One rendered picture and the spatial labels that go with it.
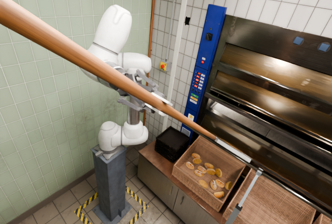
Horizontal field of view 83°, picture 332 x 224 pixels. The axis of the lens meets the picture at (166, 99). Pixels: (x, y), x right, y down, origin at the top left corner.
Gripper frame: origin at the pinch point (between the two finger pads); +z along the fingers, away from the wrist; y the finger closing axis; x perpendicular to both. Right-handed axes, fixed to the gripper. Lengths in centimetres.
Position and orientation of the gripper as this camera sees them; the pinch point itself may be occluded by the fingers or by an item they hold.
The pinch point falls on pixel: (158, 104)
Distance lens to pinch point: 56.8
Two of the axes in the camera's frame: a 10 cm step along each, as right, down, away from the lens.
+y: -5.2, 8.5, -0.4
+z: 7.6, 4.4, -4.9
